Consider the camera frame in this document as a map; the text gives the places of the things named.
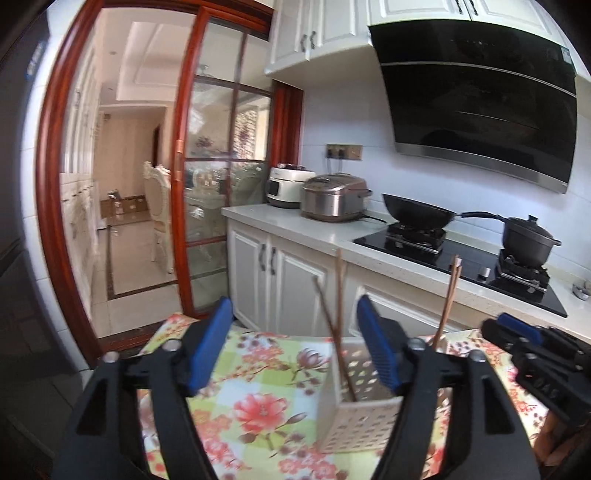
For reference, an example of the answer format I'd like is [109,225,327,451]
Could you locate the dark refrigerator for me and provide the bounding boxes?
[0,28,95,467]

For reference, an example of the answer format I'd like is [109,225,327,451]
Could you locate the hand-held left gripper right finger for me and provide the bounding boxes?
[355,295,541,480]

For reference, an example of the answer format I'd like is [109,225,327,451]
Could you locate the glass sliding door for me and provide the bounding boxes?
[178,18,278,319]

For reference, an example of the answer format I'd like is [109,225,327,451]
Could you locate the red wooden door frame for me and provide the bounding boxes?
[36,0,305,361]

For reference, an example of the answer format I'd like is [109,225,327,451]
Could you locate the bronze wall outlet panel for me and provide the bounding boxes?
[325,143,364,162]

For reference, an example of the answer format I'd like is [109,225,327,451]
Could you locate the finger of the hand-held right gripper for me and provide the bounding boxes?
[512,353,583,409]
[481,313,591,372]

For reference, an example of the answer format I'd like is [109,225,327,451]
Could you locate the white upper kitchen cabinet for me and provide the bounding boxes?
[263,0,561,77]

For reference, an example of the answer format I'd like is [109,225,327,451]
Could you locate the black range hood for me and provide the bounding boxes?
[368,20,581,195]

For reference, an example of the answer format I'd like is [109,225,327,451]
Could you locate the white hallway cabinet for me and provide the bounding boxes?
[59,46,101,340]

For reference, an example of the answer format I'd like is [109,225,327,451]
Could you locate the black frying pan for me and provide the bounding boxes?
[382,193,505,230]

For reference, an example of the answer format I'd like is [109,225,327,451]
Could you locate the bunch of brown wooden chopsticks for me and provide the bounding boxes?
[314,249,462,402]

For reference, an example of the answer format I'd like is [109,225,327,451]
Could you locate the cardboard box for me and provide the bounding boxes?
[100,194,151,219]

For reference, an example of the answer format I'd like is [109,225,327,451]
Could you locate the white perforated plastic utensil basket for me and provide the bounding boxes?
[318,339,416,456]

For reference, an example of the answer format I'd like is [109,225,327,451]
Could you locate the floral checked tablecloth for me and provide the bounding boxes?
[137,313,555,480]

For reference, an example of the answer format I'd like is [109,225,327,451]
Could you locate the black glass gas cooktop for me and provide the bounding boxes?
[352,222,568,318]

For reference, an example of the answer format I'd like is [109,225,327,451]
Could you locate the silver rice cooker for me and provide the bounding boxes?
[301,172,373,223]

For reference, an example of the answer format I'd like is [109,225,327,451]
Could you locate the white ornate dining chair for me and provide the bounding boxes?
[141,161,179,274]

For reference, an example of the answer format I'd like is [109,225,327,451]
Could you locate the black lidded cooking pot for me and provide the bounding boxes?
[501,215,562,269]

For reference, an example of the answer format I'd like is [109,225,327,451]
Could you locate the white electric pressure cooker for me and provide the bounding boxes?
[265,163,317,210]

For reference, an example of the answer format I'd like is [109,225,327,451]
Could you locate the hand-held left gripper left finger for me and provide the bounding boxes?
[51,298,234,480]

